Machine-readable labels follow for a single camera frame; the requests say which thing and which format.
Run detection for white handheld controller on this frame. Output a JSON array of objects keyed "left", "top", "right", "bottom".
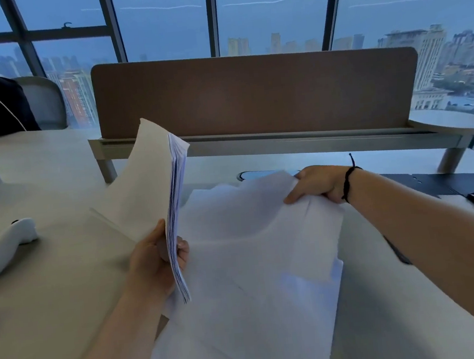
[{"left": 0, "top": 217, "right": 43, "bottom": 280}]

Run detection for person's right forearm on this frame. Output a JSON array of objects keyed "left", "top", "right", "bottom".
[{"left": 342, "top": 156, "right": 474, "bottom": 359}]

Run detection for dark window frame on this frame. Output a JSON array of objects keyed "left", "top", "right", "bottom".
[{"left": 0, "top": 0, "right": 474, "bottom": 167}]

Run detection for person's left hand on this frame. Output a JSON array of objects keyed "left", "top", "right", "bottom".
[{"left": 120, "top": 217, "right": 195, "bottom": 305}]

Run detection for grey divider rail frame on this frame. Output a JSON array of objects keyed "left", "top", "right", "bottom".
[{"left": 88, "top": 102, "right": 474, "bottom": 208}]

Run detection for black desk mat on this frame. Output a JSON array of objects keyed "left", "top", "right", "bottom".
[{"left": 380, "top": 165, "right": 474, "bottom": 235}]

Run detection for white paper sheet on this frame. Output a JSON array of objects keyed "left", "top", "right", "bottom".
[{"left": 174, "top": 165, "right": 352, "bottom": 296}]

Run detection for black string bracelet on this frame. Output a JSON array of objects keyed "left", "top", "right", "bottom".
[{"left": 337, "top": 152, "right": 366, "bottom": 205}]

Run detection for spread white paper sheets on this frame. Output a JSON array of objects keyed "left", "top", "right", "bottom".
[{"left": 132, "top": 175, "right": 354, "bottom": 359}]

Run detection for person's left forearm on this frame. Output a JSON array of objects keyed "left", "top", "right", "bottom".
[{"left": 52, "top": 283, "right": 176, "bottom": 359}]

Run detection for grey office chair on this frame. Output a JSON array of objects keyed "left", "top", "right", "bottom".
[{"left": 14, "top": 73, "right": 69, "bottom": 134}]

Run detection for brown desk divider panel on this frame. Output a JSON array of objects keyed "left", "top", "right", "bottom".
[{"left": 90, "top": 34, "right": 425, "bottom": 158}]

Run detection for stack of white papers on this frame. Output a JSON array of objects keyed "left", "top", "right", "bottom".
[{"left": 82, "top": 114, "right": 205, "bottom": 312}]

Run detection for desk cable grommet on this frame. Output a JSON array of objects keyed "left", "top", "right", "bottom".
[{"left": 236, "top": 166, "right": 304, "bottom": 183}]

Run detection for round white side table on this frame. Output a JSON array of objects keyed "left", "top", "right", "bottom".
[{"left": 407, "top": 104, "right": 474, "bottom": 141}]

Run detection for person's right hand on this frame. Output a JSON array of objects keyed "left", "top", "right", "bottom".
[{"left": 281, "top": 161, "right": 364, "bottom": 209}]

